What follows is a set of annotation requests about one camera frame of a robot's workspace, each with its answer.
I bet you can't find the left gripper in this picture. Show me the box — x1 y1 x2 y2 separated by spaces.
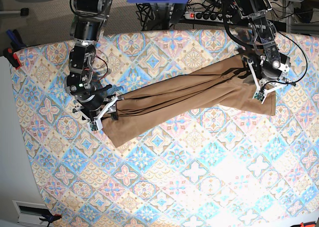
259 59 291 86

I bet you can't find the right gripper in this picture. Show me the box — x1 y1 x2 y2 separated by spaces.
72 84 119 121

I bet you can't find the brown t-shirt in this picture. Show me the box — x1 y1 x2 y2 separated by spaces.
102 54 276 147

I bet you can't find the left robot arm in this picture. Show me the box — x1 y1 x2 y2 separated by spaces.
222 0 295 87

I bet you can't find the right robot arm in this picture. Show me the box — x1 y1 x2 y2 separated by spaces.
65 0 113 121

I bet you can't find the white power strip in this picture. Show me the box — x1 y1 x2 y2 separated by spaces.
184 11 223 23

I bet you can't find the patterned tablecloth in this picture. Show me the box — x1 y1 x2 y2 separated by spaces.
10 34 319 227

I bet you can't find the orange black clamp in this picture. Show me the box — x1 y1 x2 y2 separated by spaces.
39 214 62 224

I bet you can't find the red black clamp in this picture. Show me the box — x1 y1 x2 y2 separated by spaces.
7 48 21 69

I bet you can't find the white floor vent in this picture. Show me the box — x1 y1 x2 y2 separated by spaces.
12 200 49 227

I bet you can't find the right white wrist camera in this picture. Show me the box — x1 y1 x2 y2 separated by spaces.
72 94 123 132

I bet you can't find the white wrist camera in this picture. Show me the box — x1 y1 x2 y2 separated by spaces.
243 53 296 104
72 94 123 132

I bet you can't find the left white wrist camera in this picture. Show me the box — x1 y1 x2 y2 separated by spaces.
243 53 296 104

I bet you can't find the blue handled clamp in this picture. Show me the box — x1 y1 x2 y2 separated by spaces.
6 29 26 51

